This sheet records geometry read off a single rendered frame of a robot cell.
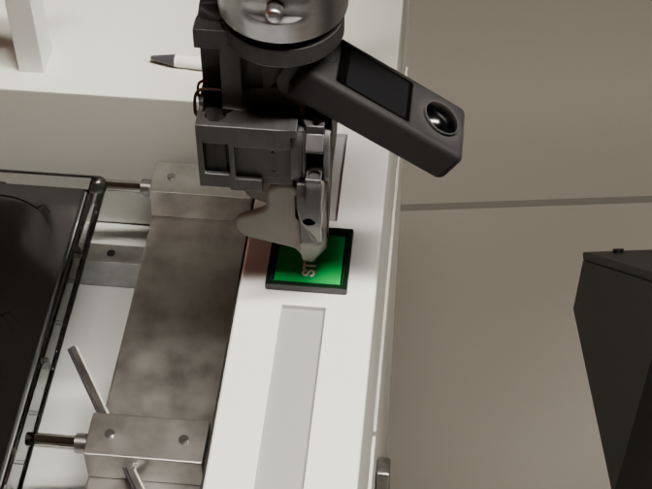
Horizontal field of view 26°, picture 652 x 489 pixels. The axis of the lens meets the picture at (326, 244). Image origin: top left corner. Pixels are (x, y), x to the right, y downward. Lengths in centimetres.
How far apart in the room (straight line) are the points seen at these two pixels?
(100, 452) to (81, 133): 29
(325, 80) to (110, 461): 30
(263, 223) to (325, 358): 10
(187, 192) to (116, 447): 24
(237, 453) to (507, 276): 141
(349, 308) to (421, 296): 127
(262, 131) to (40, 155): 36
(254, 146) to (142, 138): 29
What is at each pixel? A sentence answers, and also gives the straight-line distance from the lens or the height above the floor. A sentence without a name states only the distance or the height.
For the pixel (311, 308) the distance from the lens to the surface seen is 95.
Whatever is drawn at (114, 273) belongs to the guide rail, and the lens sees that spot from 114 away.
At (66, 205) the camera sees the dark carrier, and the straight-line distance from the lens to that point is 112.
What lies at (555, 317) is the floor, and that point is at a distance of 221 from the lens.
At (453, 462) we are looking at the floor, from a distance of 203.
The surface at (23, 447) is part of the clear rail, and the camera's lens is 97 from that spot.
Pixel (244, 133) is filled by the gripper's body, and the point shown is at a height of 111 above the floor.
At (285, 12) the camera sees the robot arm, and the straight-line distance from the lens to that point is 78.
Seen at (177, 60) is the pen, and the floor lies 97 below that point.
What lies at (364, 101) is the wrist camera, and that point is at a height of 113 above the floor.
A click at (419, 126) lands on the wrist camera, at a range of 85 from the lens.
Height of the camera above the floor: 169
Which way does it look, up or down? 48 degrees down
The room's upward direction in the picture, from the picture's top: straight up
